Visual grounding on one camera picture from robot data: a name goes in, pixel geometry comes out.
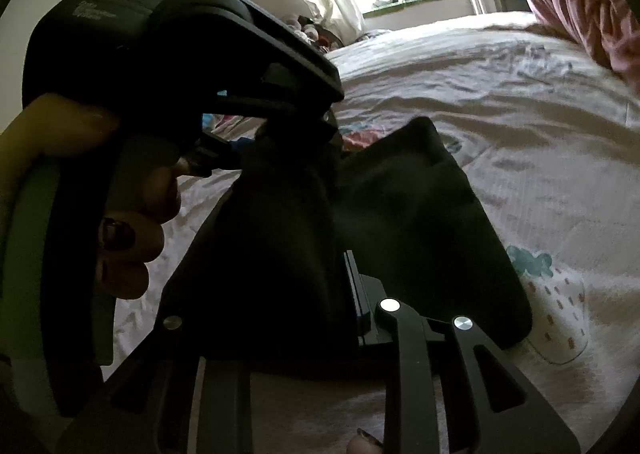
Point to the person's right hand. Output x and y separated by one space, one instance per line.
362 444

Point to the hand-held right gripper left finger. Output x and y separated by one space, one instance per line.
220 409

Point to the black sweatshirt with orange cuffs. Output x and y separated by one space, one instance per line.
400 209

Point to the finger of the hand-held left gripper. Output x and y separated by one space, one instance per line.
215 154
322 124

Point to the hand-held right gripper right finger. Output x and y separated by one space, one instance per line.
415 384

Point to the floral patterned cloth pile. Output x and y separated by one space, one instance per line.
312 32

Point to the person's left hand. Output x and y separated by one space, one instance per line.
145 214

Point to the strawberry print bedsheet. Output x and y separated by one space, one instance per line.
525 134

